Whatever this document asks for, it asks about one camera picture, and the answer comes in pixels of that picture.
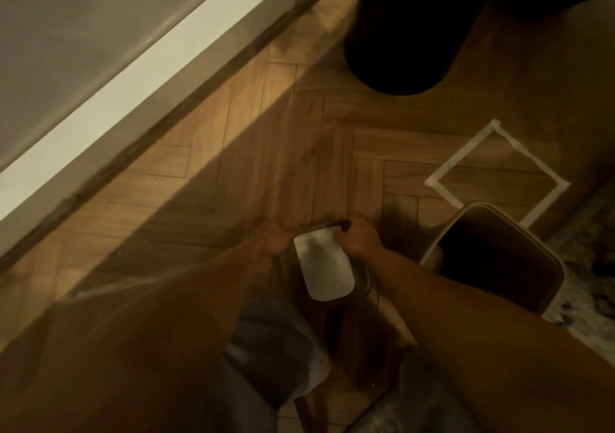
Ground white tape square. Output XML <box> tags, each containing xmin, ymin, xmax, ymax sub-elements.
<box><xmin>425</xmin><ymin>119</ymin><xmax>571</xmax><ymax>229</ymax></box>

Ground gray shorts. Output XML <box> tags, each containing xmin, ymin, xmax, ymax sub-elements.
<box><xmin>211</xmin><ymin>296</ymin><xmax>483</xmax><ymax>433</ymax></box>

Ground patterned rug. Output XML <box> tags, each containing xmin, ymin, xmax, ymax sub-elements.
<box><xmin>542</xmin><ymin>185</ymin><xmax>615</xmax><ymax>366</ymax></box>

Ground person's left forearm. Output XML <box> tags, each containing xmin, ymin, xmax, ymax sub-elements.
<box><xmin>0</xmin><ymin>244</ymin><xmax>270</xmax><ymax>433</ymax></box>

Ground person's left hand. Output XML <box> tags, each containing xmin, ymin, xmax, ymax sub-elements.
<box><xmin>256</xmin><ymin>220</ymin><xmax>299</xmax><ymax>258</ymax></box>

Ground white pouch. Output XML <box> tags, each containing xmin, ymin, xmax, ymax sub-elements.
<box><xmin>293</xmin><ymin>227</ymin><xmax>357</xmax><ymax>302</ymax></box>

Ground person's right hand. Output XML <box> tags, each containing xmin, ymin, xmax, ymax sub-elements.
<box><xmin>338</xmin><ymin>216</ymin><xmax>384</xmax><ymax>261</ymax></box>

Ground person's right forearm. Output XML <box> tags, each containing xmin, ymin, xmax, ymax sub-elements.
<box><xmin>369</xmin><ymin>249</ymin><xmax>615</xmax><ymax>433</ymax></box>

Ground white cabinet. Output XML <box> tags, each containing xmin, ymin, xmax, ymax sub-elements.
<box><xmin>0</xmin><ymin>0</ymin><xmax>362</xmax><ymax>258</ymax></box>

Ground beige waste bin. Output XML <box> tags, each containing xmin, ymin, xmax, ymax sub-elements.
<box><xmin>419</xmin><ymin>202</ymin><xmax>567</xmax><ymax>316</ymax></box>

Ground black cylindrical container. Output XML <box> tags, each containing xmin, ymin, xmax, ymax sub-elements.
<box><xmin>343</xmin><ymin>0</ymin><xmax>496</xmax><ymax>97</ymax></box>

